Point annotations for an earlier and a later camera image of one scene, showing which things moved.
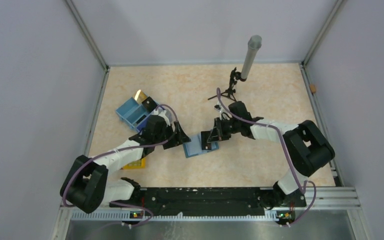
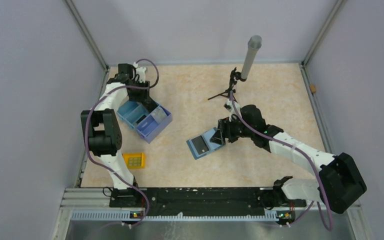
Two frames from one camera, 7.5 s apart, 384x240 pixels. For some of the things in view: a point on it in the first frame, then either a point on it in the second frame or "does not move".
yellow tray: (138, 164) does not move
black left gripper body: (166, 130) -> (140, 95)
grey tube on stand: (254, 43) does not move
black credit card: (205, 145) -> (200, 145)
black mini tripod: (234, 76) does not move
